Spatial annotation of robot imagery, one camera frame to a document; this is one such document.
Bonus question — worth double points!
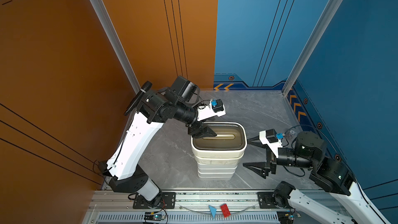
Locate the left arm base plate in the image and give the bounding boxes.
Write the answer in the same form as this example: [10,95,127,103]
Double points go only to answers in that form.
[133,192,176,209]

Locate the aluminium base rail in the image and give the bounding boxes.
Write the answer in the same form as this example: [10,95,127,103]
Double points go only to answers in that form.
[83,189,348,224]

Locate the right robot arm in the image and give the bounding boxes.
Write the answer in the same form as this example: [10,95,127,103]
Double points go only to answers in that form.
[243,129,389,224]

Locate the grey lid tissue box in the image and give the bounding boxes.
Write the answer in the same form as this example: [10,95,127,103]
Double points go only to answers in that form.
[198,169,236,175]
[198,174,234,177]
[197,163,237,170]

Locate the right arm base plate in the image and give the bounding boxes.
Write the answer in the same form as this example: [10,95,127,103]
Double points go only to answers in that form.
[257,191,279,209]

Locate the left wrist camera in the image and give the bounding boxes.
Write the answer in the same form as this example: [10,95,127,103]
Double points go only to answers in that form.
[197,99,226,121]

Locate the black microphone on stand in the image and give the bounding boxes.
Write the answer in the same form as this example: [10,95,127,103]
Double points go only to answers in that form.
[124,81,152,116]

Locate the right circuit board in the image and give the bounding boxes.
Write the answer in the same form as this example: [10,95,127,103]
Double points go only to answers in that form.
[277,212,294,224]

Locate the red block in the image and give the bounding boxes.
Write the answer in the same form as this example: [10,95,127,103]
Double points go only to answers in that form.
[220,203,231,218]

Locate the small clear bottle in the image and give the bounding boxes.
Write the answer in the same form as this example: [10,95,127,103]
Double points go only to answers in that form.
[285,130,296,140]

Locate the cream tissue box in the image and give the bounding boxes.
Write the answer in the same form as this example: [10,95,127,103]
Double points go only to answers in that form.
[191,122,247,159]

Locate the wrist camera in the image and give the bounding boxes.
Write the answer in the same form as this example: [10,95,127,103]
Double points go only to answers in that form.
[197,99,226,121]
[259,129,284,158]

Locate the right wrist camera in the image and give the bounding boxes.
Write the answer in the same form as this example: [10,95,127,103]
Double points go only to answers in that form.
[259,129,284,158]

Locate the blue triangle piece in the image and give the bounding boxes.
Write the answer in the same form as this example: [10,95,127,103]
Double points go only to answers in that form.
[208,205,217,218]

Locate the left circuit board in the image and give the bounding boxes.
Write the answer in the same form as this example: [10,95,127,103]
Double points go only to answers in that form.
[143,211,167,224]

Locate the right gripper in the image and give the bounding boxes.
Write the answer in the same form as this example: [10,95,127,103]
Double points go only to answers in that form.
[244,133,316,180]

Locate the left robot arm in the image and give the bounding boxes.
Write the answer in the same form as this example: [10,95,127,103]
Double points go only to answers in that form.
[98,76,226,207]

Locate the cream tissue box angled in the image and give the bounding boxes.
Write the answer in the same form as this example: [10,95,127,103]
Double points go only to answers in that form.
[194,155,243,165]

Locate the bamboo lid tissue box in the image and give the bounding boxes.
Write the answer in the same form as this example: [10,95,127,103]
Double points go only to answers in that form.
[199,177,232,181]

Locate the circuit board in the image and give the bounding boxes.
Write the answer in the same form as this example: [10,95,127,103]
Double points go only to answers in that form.
[143,211,167,224]
[277,212,294,224]

